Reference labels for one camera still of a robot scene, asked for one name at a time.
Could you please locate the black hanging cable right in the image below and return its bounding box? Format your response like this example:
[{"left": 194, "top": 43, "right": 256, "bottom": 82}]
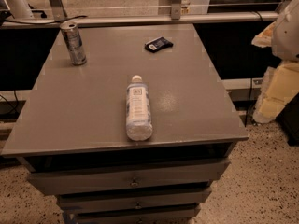
[{"left": 244, "top": 77, "right": 255, "bottom": 128}]

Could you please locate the grey drawer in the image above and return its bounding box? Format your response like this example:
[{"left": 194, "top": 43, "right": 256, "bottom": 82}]
[
  {"left": 58, "top": 186, "right": 211, "bottom": 214},
  {"left": 28, "top": 159, "right": 230, "bottom": 195},
  {"left": 76, "top": 204, "right": 200, "bottom": 224}
]

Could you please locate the grey metal rail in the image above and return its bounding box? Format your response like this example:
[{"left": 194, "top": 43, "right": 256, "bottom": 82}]
[{"left": 0, "top": 11, "right": 278, "bottom": 29}]

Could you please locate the silver blue redbull can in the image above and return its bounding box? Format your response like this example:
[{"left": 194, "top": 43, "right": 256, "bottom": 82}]
[{"left": 60, "top": 21, "right": 87, "bottom": 65}]

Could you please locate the black cable on rail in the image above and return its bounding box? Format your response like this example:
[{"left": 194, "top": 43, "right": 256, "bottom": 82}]
[{"left": 4, "top": 14, "right": 89, "bottom": 26}]

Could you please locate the dark blue snack packet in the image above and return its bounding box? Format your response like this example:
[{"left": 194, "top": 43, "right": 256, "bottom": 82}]
[{"left": 145, "top": 36, "right": 174, "bottom": 53}]

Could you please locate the bottom grey drawer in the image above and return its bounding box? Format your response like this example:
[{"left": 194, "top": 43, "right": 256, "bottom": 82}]
[{"left": 76, "top": 204, "right": 200, "bottom": 224}]

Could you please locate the middle grey drawer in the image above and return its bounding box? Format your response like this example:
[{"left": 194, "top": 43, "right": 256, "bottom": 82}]
[{"left": 58, "top": 186, "right": 211, "bottom": 214}]

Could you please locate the metal frame post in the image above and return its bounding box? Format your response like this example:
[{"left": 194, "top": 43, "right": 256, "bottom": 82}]
[{"left": 171, "top": 0, "right": 181, "bottom": 20}]

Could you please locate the white pipe background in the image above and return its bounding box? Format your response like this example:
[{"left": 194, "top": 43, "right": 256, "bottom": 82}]
[{"left": 7, "top": 0, "right": 34, "bottom": 19}]

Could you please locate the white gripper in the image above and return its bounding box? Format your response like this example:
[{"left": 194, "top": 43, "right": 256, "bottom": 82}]
[{"left": 251, "top": 0, "right": 299, "bottom": 123}]

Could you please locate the clear plastic water bottle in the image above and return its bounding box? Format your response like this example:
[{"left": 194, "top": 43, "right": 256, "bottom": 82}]
[{"left": 126, "top": 75, "right": 153, "bottom": 141}]

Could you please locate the grey drawer cabinet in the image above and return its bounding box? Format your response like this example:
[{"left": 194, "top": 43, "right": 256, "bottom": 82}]
[{"left": 0, "top": 23, "right": 249, "bottom": 224}]

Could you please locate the top grey drawer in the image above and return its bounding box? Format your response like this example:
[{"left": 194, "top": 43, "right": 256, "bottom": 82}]
[{"left": 28, "top": 159, "right": 230, "bottom": 195}]

